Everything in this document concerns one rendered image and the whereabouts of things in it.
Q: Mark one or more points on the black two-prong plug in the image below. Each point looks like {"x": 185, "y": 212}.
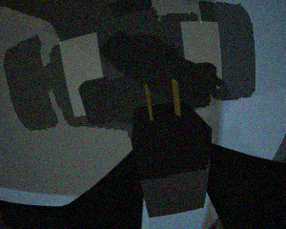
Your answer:
{"x": 171, "y": 148}

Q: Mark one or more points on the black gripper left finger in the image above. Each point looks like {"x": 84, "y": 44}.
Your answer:
{"x": 115, "y": 202}

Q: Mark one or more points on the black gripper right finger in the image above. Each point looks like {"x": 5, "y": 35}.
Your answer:
{"x": 247, "y": 192}

